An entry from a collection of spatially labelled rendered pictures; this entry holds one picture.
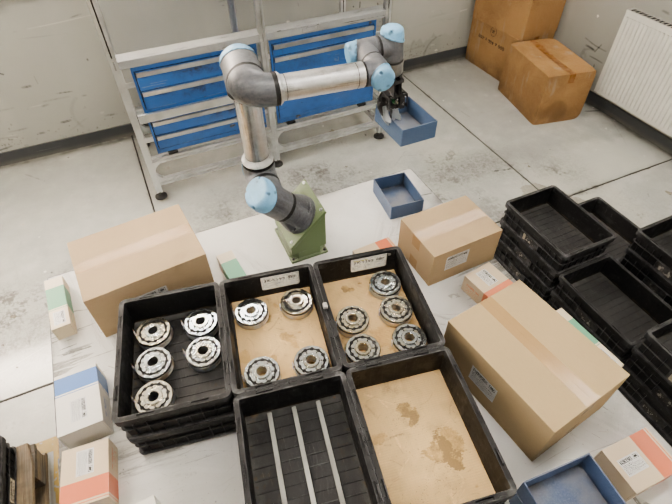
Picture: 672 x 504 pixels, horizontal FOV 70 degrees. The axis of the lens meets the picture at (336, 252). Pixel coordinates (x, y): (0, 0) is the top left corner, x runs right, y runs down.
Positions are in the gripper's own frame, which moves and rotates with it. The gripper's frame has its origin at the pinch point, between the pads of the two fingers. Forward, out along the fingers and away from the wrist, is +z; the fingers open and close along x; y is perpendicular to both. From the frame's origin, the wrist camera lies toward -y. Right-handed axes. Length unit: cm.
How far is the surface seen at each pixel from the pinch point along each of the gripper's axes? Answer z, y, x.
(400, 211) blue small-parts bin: 38.5, 9.5, 0.7
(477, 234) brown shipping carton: 27, 44, 13
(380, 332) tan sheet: 27, 65, -37
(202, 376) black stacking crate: 23, 57, -91
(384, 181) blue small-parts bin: 37.6, -9.9, 3.3
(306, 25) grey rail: 19, -140, 19
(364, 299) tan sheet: 27, 52, -36
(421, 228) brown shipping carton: 25.8, 32.7, -3.6
